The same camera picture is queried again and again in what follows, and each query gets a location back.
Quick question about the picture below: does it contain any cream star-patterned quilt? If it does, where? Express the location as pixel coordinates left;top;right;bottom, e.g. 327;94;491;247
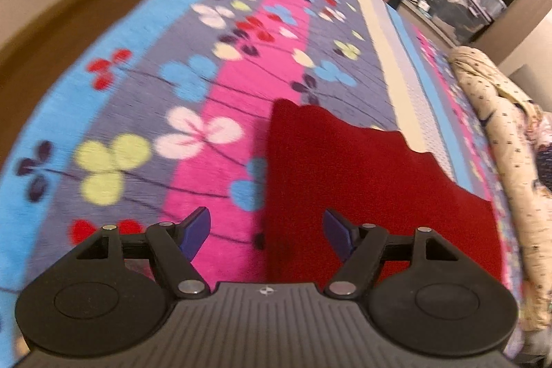
448;46;551;331

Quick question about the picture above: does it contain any colourful floral bed blanket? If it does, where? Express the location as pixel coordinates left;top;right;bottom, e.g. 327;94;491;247
1;0;522;367

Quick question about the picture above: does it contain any grey plastic storage bin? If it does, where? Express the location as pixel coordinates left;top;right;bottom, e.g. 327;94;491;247
419;0;493;45

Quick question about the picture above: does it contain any small clear plastic box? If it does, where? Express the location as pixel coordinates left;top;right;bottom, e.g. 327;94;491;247
480;0;507;20

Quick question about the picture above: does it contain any red knitted garment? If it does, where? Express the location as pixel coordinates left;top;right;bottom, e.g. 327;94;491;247
263;100;505;287

